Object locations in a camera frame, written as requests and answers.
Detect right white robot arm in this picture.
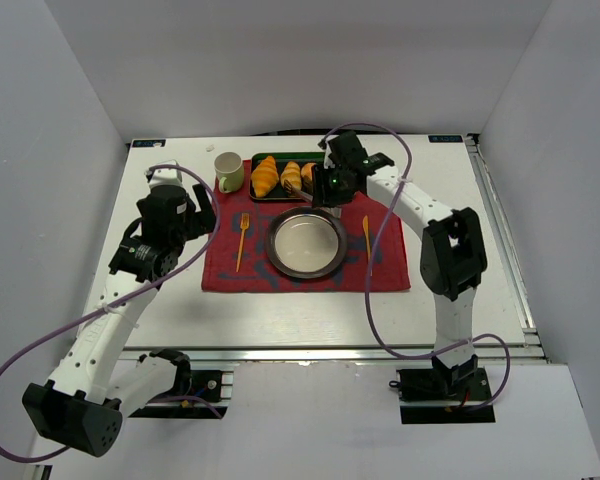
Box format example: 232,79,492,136
312,131,487,395

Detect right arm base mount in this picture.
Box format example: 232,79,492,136
388,368,496,425

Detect dark green tray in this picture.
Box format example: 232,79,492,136
250,152,328,201

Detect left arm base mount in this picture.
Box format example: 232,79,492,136
131,370,233,420

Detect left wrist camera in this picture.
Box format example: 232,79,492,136
145,160,182,190

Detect left round bun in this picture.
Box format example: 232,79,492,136
301,162,315,184

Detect right blue label sticker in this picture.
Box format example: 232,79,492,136
428,135,464,143

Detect orange plastic knife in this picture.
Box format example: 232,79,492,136
362,215,373,276

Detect large orange croissant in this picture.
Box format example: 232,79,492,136
250,156,279,198

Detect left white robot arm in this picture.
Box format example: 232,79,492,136
22,182,216,457

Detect blue label sticker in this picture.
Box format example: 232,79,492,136
428,135,464,143
131,139,166,148

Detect small striped croissant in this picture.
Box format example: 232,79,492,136
280,161,303,196

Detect pale green mug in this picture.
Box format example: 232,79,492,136
214,152,244,194

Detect left blue label sticker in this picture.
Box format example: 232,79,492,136
131,139,166,148

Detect orange plastic fork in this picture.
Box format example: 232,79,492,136
235,212,250,273

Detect dark rimmed white plate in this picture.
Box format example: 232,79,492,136
264,207,348,280

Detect metal tongs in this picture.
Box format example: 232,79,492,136
283,181,342,219

